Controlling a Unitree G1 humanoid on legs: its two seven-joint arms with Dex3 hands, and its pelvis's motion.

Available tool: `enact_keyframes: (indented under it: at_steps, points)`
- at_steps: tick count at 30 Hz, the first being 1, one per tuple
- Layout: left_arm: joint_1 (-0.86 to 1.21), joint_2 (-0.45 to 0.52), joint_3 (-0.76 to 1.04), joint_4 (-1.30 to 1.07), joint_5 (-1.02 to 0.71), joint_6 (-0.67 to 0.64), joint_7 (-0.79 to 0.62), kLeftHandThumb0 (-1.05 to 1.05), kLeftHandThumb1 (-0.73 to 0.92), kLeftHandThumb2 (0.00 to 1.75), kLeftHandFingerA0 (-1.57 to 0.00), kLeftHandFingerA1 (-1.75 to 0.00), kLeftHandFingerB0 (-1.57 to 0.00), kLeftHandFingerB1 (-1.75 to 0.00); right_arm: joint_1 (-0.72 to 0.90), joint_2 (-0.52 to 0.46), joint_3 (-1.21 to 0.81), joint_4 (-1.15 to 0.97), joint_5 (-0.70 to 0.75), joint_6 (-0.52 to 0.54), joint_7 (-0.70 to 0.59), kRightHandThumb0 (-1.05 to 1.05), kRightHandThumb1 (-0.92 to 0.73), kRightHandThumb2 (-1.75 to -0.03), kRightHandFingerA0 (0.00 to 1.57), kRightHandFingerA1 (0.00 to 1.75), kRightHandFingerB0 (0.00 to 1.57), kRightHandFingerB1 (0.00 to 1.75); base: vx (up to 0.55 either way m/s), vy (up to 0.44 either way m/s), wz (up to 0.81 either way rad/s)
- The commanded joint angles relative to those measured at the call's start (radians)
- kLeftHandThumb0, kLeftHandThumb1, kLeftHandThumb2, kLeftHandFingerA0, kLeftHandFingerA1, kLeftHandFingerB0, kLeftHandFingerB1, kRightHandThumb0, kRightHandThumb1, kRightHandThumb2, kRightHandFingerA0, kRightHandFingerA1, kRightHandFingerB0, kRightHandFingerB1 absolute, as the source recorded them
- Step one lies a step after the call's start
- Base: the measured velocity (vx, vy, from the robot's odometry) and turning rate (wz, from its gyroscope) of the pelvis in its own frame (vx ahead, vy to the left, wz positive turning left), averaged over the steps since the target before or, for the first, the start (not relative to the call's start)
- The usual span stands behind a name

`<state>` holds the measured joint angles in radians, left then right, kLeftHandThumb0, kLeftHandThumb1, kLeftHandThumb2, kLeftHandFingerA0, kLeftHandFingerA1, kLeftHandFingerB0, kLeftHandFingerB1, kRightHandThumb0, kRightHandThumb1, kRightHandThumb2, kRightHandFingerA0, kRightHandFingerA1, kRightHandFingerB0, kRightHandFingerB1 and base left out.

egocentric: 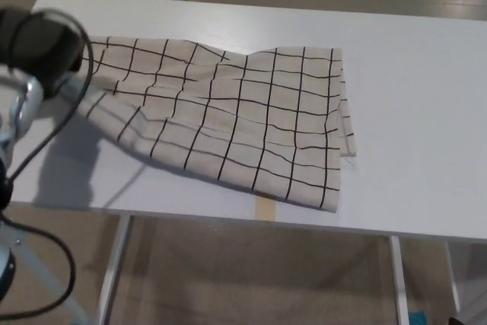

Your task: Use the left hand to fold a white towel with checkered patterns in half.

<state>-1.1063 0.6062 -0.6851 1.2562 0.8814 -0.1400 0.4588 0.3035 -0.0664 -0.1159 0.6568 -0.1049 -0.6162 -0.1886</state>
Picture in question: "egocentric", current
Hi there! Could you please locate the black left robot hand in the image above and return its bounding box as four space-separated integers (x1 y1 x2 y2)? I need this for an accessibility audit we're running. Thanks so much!
0 7 85 100

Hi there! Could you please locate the white towel with black grid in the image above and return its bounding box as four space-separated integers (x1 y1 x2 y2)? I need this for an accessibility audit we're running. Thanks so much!
74 35 359 214

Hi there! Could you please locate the white metal table leg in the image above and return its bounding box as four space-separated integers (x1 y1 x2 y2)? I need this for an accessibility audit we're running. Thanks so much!
388 235 410 325
442 241 463 313
96 215 135 325

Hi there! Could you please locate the beige masking tape strip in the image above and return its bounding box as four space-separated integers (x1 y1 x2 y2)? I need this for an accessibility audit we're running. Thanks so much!
253 195 279 223

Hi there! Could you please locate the black cable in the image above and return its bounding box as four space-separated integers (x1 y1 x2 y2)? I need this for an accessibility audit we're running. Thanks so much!
0 8 95 325

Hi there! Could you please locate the grey metal frame bar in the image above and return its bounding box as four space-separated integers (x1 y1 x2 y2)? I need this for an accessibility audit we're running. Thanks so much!
10 240 87 325

